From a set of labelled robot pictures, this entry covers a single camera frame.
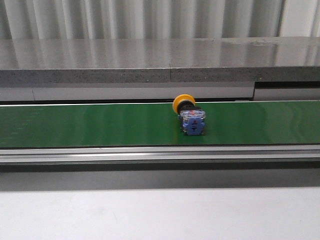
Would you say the grey granite counter slab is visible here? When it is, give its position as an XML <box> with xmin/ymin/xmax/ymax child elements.
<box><xmin>0</xmin><ymin>37</ymin><xmax>320</xmax><ymax>86</ymax></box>

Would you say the green conveyor belt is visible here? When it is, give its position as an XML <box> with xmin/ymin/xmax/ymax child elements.
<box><xmin>0</xmin><ymin>101</ymin><xmax>320</xmax><ymax>148</ymax></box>

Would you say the white pleated curtain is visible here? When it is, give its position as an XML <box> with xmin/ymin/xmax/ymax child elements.
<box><xmin>0</xmin><ymin>0</ymin><xmax>320</xmax><ymax>39</ymax></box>

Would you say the yellow push button switch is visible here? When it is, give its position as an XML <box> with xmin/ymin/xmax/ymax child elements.
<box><xmin>172</xmin><ymin>94</ymin><xmax>206</xmax><ymax>136</ymax></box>

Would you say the aluminium conveyor frame rail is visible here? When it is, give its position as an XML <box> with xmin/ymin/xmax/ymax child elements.
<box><xmin>0</xmin><ymin>144</ymin><xmax>320</xmax><ymax>172</ymax></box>

